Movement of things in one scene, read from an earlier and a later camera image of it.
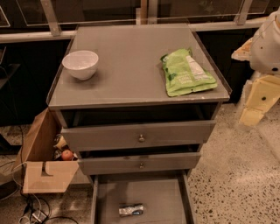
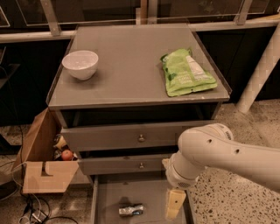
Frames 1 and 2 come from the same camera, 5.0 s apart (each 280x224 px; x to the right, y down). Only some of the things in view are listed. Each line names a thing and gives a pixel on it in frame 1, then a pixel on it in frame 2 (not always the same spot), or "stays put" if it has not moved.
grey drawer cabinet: x=137 y=102 stays put
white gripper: x=266 y=48 to x=177 y=177
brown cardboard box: x=36 y=159 stays put
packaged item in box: x=61 y=142 stays put
